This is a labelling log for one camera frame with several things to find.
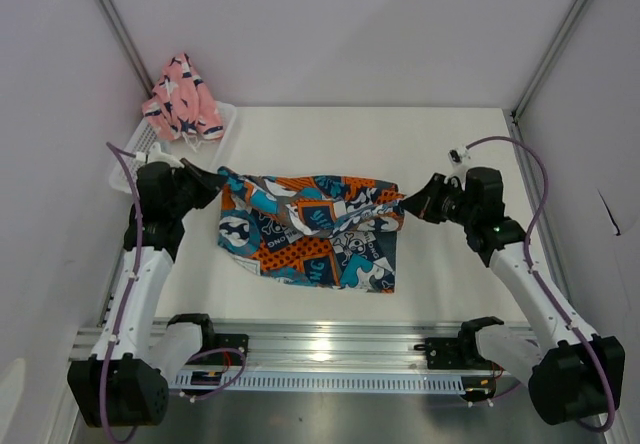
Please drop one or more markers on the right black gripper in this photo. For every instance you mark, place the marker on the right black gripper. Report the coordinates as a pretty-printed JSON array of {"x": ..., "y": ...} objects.
[{"x": 423, "y": 204}]

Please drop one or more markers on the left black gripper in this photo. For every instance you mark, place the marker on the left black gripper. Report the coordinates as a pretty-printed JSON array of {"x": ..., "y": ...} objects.
[{"x": 209, "y": 183}]

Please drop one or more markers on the blue orange patterned shorts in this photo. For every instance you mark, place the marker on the blue orange patterned shorts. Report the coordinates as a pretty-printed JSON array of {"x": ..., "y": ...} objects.
[{"x": 326, "y": 231}]

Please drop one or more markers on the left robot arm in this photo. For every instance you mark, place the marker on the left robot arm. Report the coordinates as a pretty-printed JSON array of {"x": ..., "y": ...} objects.
[{"x": 125, "y": 380}]

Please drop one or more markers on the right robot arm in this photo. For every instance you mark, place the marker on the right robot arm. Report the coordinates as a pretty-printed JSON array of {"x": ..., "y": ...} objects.
[{"x": 571, "y": 372}]

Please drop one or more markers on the pink star patterned shorts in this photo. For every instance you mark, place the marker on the pink star patterned shorts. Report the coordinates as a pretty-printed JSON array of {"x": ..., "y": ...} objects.
[{"x": 182, "y": 106}]

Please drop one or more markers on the white plastic basket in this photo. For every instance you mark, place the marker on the white plastic basket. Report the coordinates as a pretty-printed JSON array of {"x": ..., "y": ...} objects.
[{"x": 203, "y": 153}]

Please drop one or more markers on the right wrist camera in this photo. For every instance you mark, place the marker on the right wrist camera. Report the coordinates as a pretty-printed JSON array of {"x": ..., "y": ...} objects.
[{"x": 460, "y": 158}]

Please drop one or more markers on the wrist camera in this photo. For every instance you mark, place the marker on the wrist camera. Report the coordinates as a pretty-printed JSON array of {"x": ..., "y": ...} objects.
[
  {"x": 157, "y": 154},
  {"x": 460, "y": 158}
]

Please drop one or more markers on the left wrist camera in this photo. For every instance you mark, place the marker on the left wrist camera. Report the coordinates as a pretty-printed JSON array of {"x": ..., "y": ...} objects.
[{"x": 157, "y": 154}]

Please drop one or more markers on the right aluminium frame post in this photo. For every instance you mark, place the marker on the right aluminium frame post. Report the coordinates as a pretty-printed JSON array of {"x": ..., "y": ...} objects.
[{"x": 560, "y": 39}]

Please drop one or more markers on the aluminium frame post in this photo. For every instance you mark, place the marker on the aluminium frame post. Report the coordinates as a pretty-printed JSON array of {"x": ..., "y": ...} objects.
[
  {"x": 125, "y": 43},
  {"x": 560, "y": 39}
]

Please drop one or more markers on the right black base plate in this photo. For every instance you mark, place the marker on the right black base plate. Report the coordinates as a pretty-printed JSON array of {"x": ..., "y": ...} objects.
[{"x": 459, "y": 352}]

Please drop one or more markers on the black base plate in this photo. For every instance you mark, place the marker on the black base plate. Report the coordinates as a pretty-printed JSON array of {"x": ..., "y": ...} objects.
[
  {"x": 459, "y": 352},
  {"x": 216, "y": 348}
]

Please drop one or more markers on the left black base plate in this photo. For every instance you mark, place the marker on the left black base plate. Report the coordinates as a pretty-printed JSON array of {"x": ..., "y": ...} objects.
[{"x": 216, "y": 348}]

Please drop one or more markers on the white slotted cable duct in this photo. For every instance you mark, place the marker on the white slotted cable duct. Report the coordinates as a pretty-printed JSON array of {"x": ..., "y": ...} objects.
[{"x": 412, "y": 383}]

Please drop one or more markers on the aluminium mounting rail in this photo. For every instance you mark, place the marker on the aluminium mounting rail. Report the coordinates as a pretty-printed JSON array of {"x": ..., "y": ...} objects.
[{"x": 325, "y": 346}]

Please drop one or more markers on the left aluminium frame post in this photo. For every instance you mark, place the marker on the left aluminium frame post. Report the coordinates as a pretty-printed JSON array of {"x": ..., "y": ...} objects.
[{"x": 125, "y": 43}]

